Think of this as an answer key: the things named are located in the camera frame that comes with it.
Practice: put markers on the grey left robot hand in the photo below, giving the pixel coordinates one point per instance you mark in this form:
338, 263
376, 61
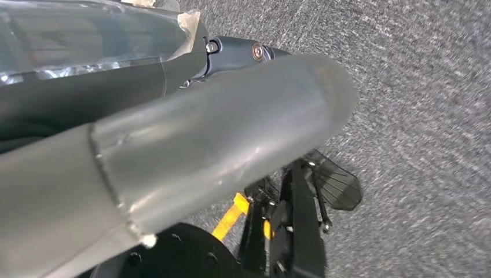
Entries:
191, 146

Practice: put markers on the yellow floor tape square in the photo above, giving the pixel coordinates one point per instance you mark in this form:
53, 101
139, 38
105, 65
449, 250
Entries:
230, 218

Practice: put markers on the black robot hip joint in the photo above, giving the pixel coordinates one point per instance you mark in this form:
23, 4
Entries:
184, 257

